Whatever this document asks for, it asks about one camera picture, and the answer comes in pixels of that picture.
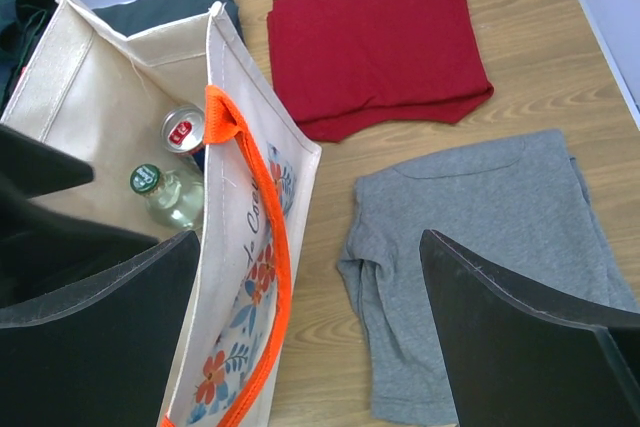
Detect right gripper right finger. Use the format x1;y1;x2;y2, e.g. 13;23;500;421
420;230;639;426

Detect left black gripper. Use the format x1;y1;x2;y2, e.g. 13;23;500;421
1;127;158;307

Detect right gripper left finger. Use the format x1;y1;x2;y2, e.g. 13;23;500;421
1;232;200;426

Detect beige canvas bag orange handles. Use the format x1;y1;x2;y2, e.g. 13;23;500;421
1;0;321;426

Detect clear soda water bottle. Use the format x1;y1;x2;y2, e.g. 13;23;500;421
129;163;204;230

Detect grey folded cloth right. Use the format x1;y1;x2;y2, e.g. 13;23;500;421
337;128;640;427

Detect red top drink can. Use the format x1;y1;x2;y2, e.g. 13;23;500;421
160;105;205;155

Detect green plaid cloth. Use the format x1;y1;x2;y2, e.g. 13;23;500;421
1;0;57;112

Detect dark blue folded cloth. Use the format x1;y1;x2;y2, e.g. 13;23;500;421
93;0;244;40

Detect red folded cloth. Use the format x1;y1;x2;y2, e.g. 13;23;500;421
267;0;494;142

